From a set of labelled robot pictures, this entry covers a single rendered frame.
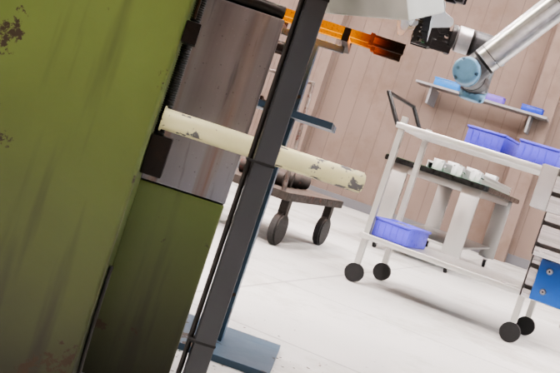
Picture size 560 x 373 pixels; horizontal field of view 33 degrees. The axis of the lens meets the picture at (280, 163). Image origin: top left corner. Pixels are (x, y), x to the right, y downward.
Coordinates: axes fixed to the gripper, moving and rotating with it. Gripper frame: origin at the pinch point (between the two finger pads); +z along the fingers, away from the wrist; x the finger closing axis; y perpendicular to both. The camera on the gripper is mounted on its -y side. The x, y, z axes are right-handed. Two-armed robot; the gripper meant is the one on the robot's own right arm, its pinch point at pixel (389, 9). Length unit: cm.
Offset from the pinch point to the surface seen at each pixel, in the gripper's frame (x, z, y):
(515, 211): 929, -224, 44
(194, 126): -79, 30, 47
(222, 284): -97, 13, 73
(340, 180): -73, -2, 49
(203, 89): -56, 34, 39
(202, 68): -56, 36, 35
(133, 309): -56, 34, 92
